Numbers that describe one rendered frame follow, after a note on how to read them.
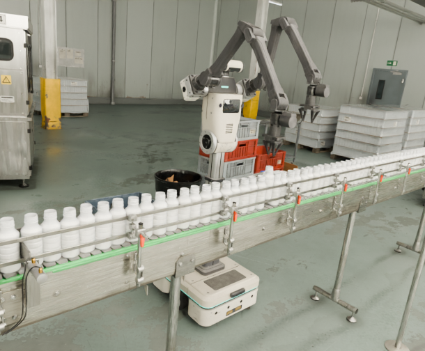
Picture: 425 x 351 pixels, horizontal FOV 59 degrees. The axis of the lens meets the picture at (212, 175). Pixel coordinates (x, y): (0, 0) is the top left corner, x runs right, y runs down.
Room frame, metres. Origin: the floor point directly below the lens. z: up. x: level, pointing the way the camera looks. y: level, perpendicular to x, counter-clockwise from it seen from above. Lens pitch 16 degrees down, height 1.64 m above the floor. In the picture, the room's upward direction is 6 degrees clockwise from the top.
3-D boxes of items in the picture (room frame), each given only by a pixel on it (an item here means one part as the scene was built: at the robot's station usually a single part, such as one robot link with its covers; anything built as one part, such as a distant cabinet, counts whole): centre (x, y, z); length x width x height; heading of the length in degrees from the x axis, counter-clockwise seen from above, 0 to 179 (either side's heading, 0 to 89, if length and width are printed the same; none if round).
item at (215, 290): (2.41, -0.02, 0.24); 0.68 x 0.53 x 0.41; 42
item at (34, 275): (0.93, 0.53, 0.96); 0.23 x 0.10 x 0.27; 42
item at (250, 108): (11.92, -0.99, 0.55); 0.40 x 0.40 x 1.10; 42
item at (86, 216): (1.16, 0.41, 1.08); 0.06 x 0.06 x 0.17
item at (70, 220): (1.11, 0.45, 1.08); 0.06 x 0.06 x 0.17
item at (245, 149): (4.32, -0.16, 0.78); 0.61 x 0.41 x 0.22; 139
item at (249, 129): (4.31, -0.15, 1.00); 0.61 x 0.41 x 0.22; 140
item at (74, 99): (10.47, 4.45, 0.50); 1.24 x 1.03 x 1.00; 135
